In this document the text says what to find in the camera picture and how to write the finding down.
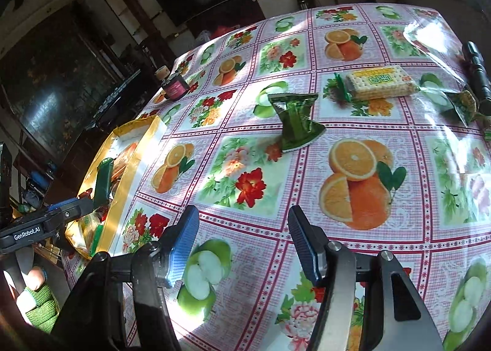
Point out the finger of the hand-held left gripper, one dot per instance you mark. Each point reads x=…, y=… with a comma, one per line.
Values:
x=73, y=208

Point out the person's left forearm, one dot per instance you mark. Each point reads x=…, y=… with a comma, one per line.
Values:
x=38, y=297

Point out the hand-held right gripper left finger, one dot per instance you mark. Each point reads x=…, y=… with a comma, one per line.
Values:
x=184, y=244

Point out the yellow cardboard box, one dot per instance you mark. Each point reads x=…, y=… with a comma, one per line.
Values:
x=119, y=197

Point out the cracker packet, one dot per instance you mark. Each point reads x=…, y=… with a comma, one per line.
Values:
x=379, y=82

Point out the red plastic bag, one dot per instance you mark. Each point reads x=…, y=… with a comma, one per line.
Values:
x=222, y=31

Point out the black flashlight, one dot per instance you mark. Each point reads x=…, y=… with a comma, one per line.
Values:
x=477, y=70

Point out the green gold snack packet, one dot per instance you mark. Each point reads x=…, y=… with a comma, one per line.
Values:
x=464, y=105

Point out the fruit print tablecloth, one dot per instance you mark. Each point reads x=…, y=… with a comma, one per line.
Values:
x=345, y=189

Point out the dark jar pink label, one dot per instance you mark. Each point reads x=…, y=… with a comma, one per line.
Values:
x=175, y=89

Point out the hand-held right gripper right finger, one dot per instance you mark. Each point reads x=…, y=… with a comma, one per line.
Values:
x=303, y=245

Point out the green twisted snack packet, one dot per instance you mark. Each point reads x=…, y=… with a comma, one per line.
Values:
x=295, y=120

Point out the cork stopper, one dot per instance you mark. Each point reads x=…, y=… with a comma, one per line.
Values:
x=162, y=72

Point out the orange snack packet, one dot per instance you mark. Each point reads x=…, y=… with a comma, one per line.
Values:
x=124, y=161

